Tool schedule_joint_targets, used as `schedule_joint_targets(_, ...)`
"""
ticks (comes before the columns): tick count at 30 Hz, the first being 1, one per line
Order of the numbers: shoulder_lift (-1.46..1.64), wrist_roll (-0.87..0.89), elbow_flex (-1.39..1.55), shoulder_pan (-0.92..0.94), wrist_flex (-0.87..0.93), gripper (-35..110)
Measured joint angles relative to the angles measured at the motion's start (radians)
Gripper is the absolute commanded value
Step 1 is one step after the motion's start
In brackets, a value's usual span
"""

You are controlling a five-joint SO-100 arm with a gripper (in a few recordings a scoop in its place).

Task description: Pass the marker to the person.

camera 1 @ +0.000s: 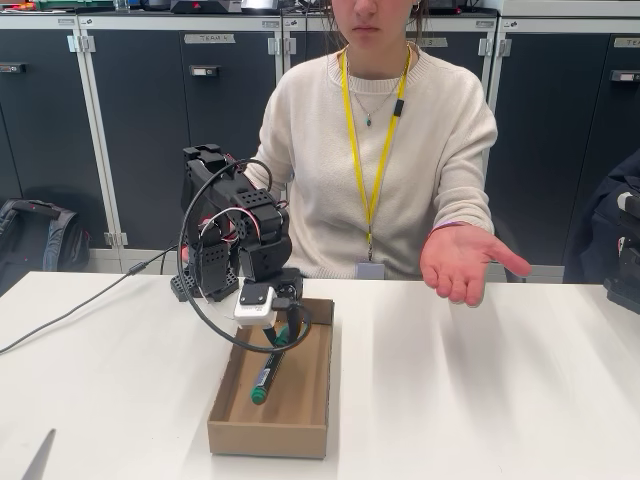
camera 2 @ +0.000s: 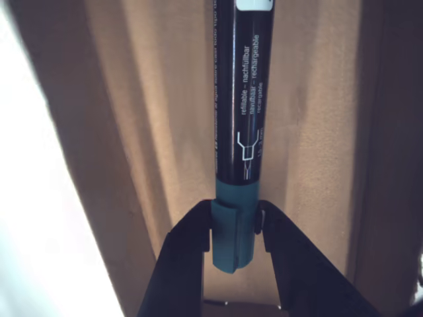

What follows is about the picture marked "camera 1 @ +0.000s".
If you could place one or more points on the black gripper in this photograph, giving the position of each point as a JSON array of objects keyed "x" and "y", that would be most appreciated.
[{"x": 291, "y": 288}]

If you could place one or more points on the green capped black marker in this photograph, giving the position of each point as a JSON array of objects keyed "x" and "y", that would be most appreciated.
[{"x": 265, "y": 375}]

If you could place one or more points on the person's left forearm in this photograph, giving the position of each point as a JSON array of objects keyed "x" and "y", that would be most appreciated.
[{"x": 465, "y": 210}]

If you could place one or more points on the person's right forearm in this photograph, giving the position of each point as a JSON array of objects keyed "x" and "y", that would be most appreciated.
[{"x": 265, "y": 170}]

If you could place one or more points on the person in cream sweater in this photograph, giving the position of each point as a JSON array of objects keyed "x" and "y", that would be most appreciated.
[{"x": 320, "y": 150}]

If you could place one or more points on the person's right hand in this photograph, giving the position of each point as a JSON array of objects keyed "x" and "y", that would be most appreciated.
[{"x": 186, "y": 254}]

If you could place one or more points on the person's left hand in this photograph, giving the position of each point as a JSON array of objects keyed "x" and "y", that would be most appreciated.
[{"x": 460, "y": 265}]

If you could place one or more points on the brown cardboard box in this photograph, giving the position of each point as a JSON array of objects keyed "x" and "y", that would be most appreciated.
[{"x": 290, "y": 400}]

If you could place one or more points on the pale name badge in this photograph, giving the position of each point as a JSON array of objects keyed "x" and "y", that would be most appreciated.
[{"x": 370, "y": 270}]

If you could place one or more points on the purple wrist band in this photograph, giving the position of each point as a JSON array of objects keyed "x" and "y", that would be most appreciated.
[{"x": 450, "y": 226}]

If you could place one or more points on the black office chair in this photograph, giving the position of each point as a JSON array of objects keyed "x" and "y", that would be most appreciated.
[{"x": 517, "y": 278}]

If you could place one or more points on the grey black backpack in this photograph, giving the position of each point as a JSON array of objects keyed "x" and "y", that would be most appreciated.
[{"x": 30, "y": 240}]

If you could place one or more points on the grey tape label TEAM 4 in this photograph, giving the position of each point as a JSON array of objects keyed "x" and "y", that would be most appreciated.
[{"x": 210, "y": 39}]

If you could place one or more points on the dark navy jacket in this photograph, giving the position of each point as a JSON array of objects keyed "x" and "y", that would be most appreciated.
[{"x": 590, "y": 225}]

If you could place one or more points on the grey tape label TEAM 3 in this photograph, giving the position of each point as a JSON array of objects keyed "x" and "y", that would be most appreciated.
[{"x": 435, "y": 42}]

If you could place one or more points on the light grey device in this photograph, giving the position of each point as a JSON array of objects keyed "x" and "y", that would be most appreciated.
[{"x": 260, "y": 5}]

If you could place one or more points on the black device with red mark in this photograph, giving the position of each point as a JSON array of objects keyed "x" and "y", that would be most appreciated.
[{"x": 205, "y": 6}]

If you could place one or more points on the black flat device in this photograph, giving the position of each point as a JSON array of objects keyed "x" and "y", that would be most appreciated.
[{"x": 445, "y": 9}]

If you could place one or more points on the clear glass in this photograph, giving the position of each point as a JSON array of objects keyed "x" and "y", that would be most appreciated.
[{"x": 122, "y": 5}]

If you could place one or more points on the green box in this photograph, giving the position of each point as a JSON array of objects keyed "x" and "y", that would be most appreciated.
[{"x": 75, "y": 5}]

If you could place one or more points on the grey tape label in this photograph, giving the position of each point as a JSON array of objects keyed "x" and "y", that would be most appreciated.
[{"x": 627, "y": 42}]

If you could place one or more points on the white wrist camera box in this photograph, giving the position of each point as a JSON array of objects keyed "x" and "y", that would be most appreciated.
[{"x": 255, "y": 307}]

